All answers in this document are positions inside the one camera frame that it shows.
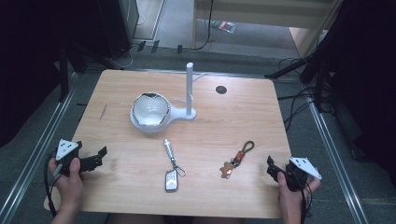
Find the black floor cable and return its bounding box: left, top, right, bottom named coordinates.
left=191, top=0, right=217, bottom=51

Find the silver car key with keychain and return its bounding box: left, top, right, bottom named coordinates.
left=163, top=138, right=187, bottom=193

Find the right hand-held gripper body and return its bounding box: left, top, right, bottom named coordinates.
left=284, top=156, right=323, bottom=192

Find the bear keychain with green loop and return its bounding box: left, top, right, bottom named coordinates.
left=219, top=140, right=256, bottom=180

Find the person's right hand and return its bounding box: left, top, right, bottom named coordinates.
left=276, top=167, right=322, bottom=217

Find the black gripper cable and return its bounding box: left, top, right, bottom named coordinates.
left=298, top=179, right=314, bottom=224
left=42, top=154, right=62, bottom=218

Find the black tripod stand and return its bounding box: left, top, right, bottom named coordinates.
left=263, top=0, right=368, bottom=114

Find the black cables bundle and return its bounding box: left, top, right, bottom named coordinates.
left=276, top=57, right=325, bottom=133

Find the light wooden frame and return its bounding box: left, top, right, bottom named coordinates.
left=191, top=0, right=344, bottom=59

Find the metal floor rail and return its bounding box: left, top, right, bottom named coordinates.
left=0, top=72, right=78, bottom=224
left=301, top=83, right=372, bottom=224

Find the white key stand with pegs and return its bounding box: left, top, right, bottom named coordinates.
left=129, top=62, right=207, bottom=135

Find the white bowl with silver rim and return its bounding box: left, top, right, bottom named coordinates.
left=132, top=91, right=172, bottom=127

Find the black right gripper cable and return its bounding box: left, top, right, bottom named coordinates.
left=298, top=179, right=314, bottom=224

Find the person's left hand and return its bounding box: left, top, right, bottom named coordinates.
left=48, top=157, right=85, bottom=213

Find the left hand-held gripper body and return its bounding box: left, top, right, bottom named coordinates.
left=53, top=138, right=104, bottom=177

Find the colourful packet on floor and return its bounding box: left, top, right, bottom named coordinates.
left=210, top=20, right=237, bottom=35

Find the dark cabinet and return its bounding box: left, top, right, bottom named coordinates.
left=92, top=0, right=140, bottom=61

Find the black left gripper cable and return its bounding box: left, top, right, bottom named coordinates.
left=42, top=154, right=62, bottom=218

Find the white cable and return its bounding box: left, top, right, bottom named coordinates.
left=109, top=46, right=138, bottom=70

